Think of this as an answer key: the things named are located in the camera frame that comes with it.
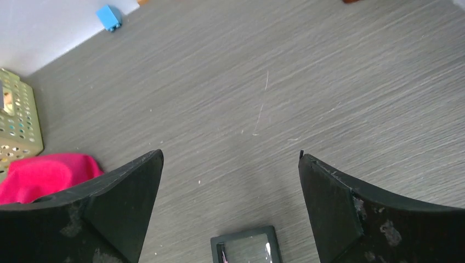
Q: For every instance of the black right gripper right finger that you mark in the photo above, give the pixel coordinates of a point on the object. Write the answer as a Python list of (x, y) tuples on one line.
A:
[(354, 221)]

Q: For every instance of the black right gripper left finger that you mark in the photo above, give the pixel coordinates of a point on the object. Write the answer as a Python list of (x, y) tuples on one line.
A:
[(104, 219)]

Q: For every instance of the pink red garment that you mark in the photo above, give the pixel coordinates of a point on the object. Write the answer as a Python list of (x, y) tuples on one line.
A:
[(32, 178)]

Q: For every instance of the black square tray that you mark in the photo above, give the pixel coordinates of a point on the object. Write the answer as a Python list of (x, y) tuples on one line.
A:
[(255, 245)]

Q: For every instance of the green perforated plastic basket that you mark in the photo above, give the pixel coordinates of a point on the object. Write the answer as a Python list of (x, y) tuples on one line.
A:
[(20, 130)]

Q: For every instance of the light blue toy block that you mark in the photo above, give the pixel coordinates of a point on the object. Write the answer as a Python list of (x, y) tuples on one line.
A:
[(110, 17)]

